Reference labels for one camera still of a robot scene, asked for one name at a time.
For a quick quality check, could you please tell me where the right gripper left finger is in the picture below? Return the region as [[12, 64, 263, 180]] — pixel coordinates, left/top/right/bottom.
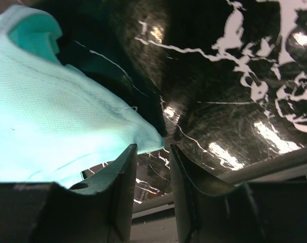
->
[[0, 144, 137, 242]]

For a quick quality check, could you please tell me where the teal t shirt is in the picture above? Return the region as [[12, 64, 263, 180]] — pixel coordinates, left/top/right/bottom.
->
[[0, 5, 164, 188]]

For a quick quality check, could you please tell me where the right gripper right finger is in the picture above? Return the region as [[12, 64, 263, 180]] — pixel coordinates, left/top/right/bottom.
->
[[170, 145, 307, 242]]

